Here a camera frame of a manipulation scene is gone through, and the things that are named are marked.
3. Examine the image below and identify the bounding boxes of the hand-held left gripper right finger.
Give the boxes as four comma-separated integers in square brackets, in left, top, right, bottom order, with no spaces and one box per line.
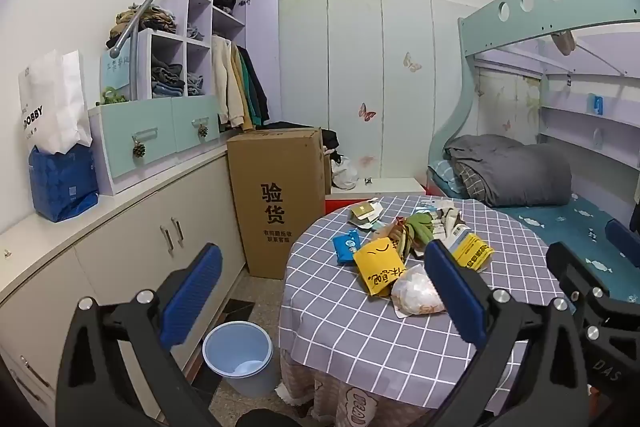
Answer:
[424,239,592,427]

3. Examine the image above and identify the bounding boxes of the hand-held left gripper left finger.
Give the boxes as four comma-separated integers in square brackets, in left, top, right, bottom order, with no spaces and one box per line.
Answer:
[56,243,224,427]

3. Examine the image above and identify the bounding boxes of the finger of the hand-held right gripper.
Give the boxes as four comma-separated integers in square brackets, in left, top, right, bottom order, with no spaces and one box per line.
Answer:
[547,242,617,309]
[605,218,640,270]

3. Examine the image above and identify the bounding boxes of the white plastic wrapper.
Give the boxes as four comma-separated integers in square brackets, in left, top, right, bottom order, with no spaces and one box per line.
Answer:
[391,263,447,319]

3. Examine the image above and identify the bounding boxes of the yellow box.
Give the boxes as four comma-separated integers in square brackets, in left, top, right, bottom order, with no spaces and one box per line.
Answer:
[452,232,496,274]

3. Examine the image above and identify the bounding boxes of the light blue trash bin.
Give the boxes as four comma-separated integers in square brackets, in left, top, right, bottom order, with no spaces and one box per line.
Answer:
[202,321,282,400]

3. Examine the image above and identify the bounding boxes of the green packet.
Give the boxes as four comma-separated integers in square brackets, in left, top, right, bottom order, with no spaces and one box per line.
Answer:
[405,213,443,249]

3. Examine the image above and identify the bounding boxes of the brown paper wrapper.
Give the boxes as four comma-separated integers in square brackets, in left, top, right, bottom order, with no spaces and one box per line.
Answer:
[372,218,416,259]

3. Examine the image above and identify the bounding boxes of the yellow paper bag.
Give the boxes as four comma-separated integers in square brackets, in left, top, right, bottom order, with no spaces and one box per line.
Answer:
[353,237,412,299]

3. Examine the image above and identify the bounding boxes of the blue snack packet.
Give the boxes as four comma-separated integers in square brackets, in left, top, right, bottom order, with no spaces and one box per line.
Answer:
[332,231,363,264]

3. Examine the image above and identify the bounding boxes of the olive card box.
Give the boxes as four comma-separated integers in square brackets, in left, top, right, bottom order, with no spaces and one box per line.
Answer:
[348,198,386,228]

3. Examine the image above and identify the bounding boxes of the blue patterned bedsheet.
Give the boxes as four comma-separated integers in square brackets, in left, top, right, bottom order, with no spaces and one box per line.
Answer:
[427,159,640,304]

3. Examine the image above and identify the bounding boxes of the cream low cabinet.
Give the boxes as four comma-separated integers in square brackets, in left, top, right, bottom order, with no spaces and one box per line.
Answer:
[0,139,248,427]

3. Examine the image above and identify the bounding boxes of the grey duvet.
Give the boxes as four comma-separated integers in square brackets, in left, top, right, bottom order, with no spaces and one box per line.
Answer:
[444,134,572,208]

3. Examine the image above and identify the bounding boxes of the grey checked tablecloth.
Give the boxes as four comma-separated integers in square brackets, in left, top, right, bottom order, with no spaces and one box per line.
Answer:
[277,194,576,427]

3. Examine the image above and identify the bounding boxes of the red storage box white lid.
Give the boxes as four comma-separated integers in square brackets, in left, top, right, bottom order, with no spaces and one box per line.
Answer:
[325,178,426,215]

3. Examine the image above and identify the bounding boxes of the large cardboard box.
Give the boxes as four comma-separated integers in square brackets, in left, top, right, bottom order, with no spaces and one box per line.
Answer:
[226,127,327,280]

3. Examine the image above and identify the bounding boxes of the white plastic bag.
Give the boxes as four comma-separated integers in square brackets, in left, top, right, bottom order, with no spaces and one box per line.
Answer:
[331,155,360,190]

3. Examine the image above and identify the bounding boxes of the blue tissue pack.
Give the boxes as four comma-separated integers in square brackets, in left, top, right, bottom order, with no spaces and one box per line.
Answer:
[28,144,99,224]

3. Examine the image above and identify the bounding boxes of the pale wardrobe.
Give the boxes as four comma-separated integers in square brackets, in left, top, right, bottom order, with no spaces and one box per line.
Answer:
[277,0,481,195]

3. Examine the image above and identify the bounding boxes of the black clothes pile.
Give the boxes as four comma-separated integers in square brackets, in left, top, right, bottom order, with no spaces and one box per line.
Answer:
[320,128,342,154]

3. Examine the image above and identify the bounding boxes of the green hanging garment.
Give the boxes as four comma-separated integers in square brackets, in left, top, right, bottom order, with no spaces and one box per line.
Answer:
[239,49,260,130]

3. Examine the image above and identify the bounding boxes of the cream hanging jacket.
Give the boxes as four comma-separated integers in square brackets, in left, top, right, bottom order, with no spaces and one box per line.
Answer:
[211,36,246,128]

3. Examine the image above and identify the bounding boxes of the black hanging coat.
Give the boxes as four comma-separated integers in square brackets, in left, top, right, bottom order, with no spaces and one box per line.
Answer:
[245,49,271,125]

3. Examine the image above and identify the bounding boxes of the dark folded clothes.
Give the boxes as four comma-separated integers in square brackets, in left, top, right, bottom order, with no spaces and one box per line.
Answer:
[151,62,185,98]

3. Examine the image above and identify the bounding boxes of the teal lettered panel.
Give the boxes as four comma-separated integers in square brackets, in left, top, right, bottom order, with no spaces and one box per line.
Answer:
[100,39,138,102]

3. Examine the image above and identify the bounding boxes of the white paper bag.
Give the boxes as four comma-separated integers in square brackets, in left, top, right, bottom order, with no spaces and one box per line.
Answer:
[18,49,94,155]

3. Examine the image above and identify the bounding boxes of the teal bunk bed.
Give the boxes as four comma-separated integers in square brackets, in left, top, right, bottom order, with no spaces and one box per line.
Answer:
[427,0,640,308]

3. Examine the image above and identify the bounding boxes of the olive clothes pile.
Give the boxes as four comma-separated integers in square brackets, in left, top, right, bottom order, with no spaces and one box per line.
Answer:
[106,5,177,49]

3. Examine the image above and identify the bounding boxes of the purple cubby shelf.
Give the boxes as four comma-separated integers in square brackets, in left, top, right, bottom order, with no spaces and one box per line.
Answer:
[135,0,249,100]

